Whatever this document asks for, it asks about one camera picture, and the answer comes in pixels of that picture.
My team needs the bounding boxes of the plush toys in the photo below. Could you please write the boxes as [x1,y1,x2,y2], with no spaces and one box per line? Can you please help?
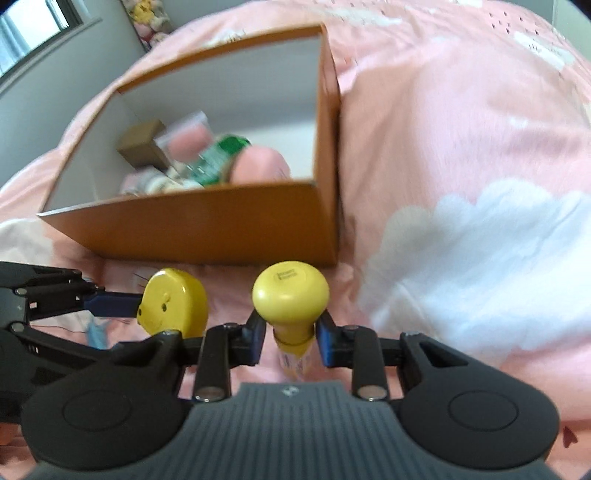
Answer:
[121,0,174,49]

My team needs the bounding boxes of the window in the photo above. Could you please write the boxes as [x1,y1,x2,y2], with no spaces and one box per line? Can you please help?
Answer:
[0,0,100,86]

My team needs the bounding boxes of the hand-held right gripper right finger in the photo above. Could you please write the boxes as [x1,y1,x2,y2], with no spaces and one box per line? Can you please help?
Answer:
[315,311,467,401]

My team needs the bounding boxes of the pink item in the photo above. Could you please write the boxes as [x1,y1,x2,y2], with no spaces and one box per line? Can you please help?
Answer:
[154,113,215,164]

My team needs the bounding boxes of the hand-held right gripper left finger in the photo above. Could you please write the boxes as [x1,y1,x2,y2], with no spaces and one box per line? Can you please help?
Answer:
[139,309,269,402]

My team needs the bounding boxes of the yellow round duck case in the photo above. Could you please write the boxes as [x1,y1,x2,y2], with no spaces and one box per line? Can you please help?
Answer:
[137,268,209,337]

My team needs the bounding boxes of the small brown cardboard box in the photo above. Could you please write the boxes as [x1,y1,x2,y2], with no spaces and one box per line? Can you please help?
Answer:
[116,119,171,169]

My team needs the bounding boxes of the green packet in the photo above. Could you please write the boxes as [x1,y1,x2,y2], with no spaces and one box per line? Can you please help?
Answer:
[182,134,252,188]

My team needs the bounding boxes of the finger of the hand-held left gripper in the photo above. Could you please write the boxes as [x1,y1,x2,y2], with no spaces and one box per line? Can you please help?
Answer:
[0,261,145,325]
[0,320,158,371]

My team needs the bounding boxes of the pink printed blanket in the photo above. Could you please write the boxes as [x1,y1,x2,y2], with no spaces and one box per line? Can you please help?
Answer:
[0,0,591,480]

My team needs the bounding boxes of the orange cardboard box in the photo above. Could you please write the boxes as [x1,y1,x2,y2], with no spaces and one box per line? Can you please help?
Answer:
[37,23,343,267]

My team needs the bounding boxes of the yellow capped bottle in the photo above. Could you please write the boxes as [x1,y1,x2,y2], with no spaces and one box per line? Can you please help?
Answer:
[252,261,331,381]

